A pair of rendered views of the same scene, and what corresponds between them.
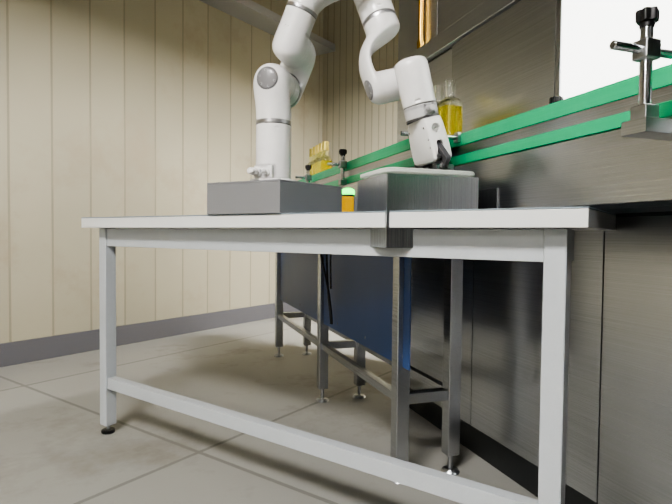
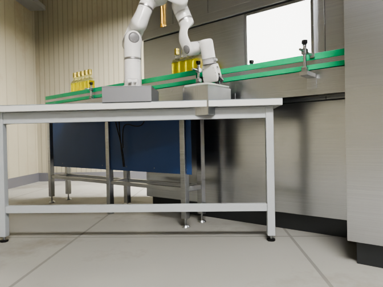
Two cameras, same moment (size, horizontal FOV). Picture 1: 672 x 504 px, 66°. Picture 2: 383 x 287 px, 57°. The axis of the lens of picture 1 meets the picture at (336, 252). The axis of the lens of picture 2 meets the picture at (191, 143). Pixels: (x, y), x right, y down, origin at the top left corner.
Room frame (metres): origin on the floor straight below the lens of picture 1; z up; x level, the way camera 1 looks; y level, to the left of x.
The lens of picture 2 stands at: (-0.41, 0.94, 0.55)
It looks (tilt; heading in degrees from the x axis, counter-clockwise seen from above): 1 degrees down; 328
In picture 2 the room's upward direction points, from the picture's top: 1 degrees counter-clockwise
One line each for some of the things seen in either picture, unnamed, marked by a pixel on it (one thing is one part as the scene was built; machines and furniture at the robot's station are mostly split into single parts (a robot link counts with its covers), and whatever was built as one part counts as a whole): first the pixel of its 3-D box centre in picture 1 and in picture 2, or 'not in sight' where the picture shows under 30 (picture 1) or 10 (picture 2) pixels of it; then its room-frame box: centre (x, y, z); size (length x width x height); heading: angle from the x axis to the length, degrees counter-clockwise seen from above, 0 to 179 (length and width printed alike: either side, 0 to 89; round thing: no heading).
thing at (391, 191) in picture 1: (426, 196); (210, 95); (1.20, -0.21, 0.79); 0.27 x 0.17 x 0.08; 109
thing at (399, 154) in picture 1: (322, 181); (105, 91); (2.18, 0.06, 0.92); 1.75 x 0.01 x 0.08; 19
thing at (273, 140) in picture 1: (270, 154); (132, 74); (1.38, 0.18, 0.91); 0.16 x 0.13 x 0.15; 154
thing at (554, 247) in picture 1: (268, 360); (134, 175); (1.38, 0.18, 0.36); 1.51 x 0.09 x 0.71; 55
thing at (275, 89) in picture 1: (275, 96); (132, 46); (1.40, 0.17, 1.07); 0.13 x 0.10 x 0.16; 166
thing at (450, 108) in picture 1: (449, 135); (198, 71); (1.49, -0.32, 0.99); 0.06 x 0.06 x 0.21; 19
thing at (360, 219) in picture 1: (393, 226); (153, 115); (1.94, -0.21, 0.73); 1.58 x 1.52 x 0.04; 55
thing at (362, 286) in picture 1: (342, 272); (118, 141); (2.18, -0.03, 0.54); 1.59 x 0.18 x 0.43; 19
